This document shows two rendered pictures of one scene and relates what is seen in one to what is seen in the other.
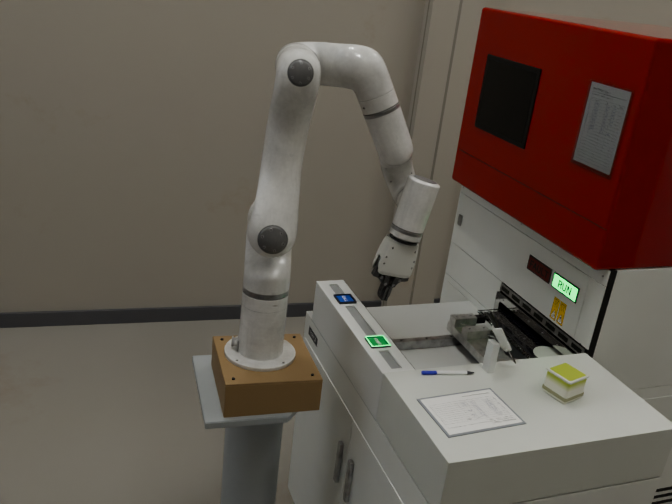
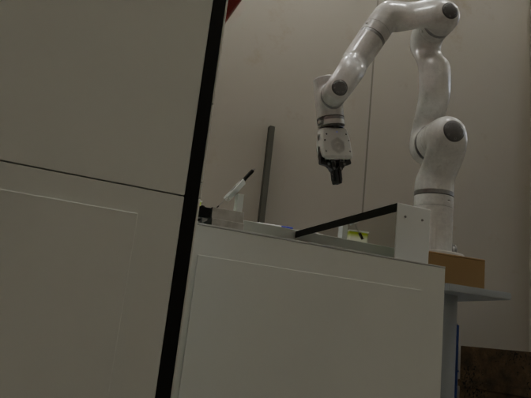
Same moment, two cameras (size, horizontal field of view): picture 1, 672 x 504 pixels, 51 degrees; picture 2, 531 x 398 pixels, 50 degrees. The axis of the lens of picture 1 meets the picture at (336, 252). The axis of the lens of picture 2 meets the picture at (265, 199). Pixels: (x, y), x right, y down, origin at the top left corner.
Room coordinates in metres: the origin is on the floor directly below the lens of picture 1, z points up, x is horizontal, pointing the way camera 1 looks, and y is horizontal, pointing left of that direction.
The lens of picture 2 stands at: (3.36, -0.32, 0.63)
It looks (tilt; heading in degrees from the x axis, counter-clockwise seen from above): 13 degrees up; 181
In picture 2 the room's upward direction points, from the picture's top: 6 degrees clockwise
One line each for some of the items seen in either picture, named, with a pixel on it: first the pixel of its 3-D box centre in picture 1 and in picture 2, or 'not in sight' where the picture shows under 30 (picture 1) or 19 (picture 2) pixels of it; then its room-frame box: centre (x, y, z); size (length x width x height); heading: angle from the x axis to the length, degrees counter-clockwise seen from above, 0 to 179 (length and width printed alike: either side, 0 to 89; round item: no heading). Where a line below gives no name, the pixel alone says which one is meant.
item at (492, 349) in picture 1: (498, 347); (234, 199); (1.60, -0.45, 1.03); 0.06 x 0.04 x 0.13; 112
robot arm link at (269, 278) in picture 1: (269, 242); (439, 157); (1.67, 0.17, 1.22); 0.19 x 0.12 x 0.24; 9
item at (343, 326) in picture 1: (357, 342); (352, 246); (1.79, -0.09, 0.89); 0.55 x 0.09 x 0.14; 22
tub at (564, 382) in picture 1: (564, 383); not in sight; (1.52, -0.60, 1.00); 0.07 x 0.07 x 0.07; 37
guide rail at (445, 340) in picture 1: (438, 341); not in sight; (1.96, -0.35, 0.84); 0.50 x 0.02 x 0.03; 112
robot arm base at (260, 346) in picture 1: (262, 322); (432, 227); (1.63, 0.17, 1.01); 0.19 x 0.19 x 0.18
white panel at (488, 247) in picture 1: (514, 274); (158, 143); (2.13, -0.59, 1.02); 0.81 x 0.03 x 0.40; 22
